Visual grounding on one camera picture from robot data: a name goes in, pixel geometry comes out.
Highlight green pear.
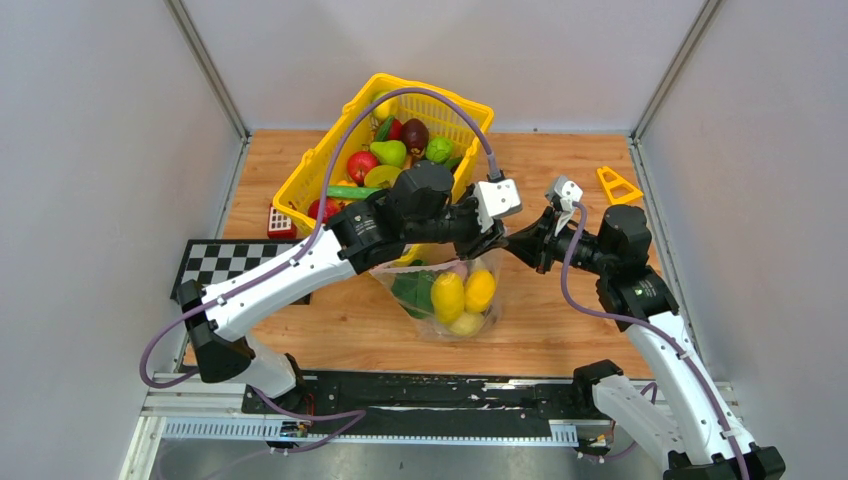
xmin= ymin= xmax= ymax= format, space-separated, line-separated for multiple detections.
xmin=369 ymin=140 xmax=407 ymax=168

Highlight black white checkerboard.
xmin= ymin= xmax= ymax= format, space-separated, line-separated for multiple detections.
xmin=170 ymin=239 xmax=297 ymax=301

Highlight green cucumber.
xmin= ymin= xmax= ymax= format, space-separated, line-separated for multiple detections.
xmin=326 ymin=185 xmax=381 ymax=200

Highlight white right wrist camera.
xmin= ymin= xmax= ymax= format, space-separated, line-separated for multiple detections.
xmin=545 ymin=175 xmax=583 ymax=236

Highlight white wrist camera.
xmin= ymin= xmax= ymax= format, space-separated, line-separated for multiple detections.
xmin=472 ymin=178 xmax=523 ymax=233
xmin=545 ymin=175 xmax=583 ymax=236

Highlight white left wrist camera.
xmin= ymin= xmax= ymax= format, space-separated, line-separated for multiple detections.
xmin=472 ymin=178 xmax=523 ymax=233

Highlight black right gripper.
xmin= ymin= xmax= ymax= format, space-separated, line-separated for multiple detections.
xmin=507 ymin=206 xmax=613 ymax=276

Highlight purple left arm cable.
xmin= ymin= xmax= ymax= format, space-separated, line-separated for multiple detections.
xmin=139 ymin=87 xmax=501 ymax=390

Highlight yellow green lime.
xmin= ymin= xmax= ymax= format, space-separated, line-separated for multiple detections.
xmin=371 ymin=90 xmax=399 ymax=124

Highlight red apple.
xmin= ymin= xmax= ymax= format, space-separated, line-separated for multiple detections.
xmin=346 ymin=150 xmax=380 ymax=186

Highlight beige pear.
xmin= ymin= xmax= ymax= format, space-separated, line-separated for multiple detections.
xmin=447 ymin=312 xmax=485 ymax=337

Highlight light green round fruit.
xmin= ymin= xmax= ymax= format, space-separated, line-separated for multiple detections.
xmin=425 ymin=136 xmax=454 ymax=164

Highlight green white bok choy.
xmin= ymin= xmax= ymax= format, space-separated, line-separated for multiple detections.
xmin=390 ymin=260 xmax=436 ymax=320

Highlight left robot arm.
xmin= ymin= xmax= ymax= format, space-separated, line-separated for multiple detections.
xmin=177 ymin=161 xmax=522 ymax=413

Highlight clear zip top bag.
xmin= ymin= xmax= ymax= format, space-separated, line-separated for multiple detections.
xmin=370 ymin=245 xmax=503 ymax=341

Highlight yellow green pepper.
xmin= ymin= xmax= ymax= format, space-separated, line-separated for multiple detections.
xmin=364 ymin=165 xmax=403 ymax=189

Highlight yellow triangle toy block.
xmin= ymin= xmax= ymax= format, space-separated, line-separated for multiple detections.
xmin=596 ymin=166 xmax=644 ymax=206

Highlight red window toy block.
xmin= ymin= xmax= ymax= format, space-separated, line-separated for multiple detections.
xmin=266 ymin=205 xmax=298 ymax=240

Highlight purple onion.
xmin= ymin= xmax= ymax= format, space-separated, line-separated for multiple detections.
xmin=448 ymin=261 xmax=469 ymax=281

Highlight yellow plastic basket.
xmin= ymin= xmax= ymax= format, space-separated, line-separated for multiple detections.
xmin=273 ymin=73 xmax=495 ymax=236

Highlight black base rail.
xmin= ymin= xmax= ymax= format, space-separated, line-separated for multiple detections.
xmin=283 ymin=370 xmax=612 ymax=439

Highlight dark red round fruit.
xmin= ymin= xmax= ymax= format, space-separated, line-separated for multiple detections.
xmin=401 ymin=118 xmax=430 ymax=158

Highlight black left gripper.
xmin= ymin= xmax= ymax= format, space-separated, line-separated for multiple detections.
xmin=406 ymin=184 xmax=511 ymax=262

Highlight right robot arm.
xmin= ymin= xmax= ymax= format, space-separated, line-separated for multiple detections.
xmin=505 ymin=205 xmax=786 ymax=479

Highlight yellow lemon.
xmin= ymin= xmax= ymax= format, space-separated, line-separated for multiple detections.
xmin=465 ymin=269 xmax=497 ymax=313

